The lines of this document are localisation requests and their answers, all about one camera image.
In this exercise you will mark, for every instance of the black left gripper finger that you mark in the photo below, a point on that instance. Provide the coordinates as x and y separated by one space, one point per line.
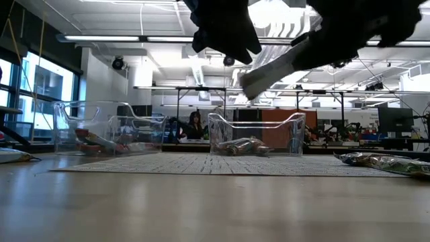
240 40
205 38

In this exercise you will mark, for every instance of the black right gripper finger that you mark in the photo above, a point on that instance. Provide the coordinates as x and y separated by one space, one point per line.
326 53
307 35

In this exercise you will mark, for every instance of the light blue granola bar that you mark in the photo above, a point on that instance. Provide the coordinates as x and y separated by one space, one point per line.
13 155

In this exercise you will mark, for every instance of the black round ceiling fixture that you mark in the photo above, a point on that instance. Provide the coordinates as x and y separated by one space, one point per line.
118 63
229 61

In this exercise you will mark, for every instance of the orange partition panel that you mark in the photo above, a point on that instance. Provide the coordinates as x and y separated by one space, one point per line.
310 127

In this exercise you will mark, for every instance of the clear plastic bin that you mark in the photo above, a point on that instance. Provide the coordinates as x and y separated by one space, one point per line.
67 111
215 127

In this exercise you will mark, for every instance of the person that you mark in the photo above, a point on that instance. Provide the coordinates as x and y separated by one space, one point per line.
195 129

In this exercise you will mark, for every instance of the long linear ceiling light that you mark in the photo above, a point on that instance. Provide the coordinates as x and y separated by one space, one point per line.
100 38

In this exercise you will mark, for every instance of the grey woven placemat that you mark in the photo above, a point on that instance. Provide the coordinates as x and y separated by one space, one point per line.
201 164

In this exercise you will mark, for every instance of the grey operator desk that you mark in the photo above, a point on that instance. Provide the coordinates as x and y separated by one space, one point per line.
10 110

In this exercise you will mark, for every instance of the black frame workstation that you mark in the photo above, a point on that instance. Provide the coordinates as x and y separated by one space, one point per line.
201 88

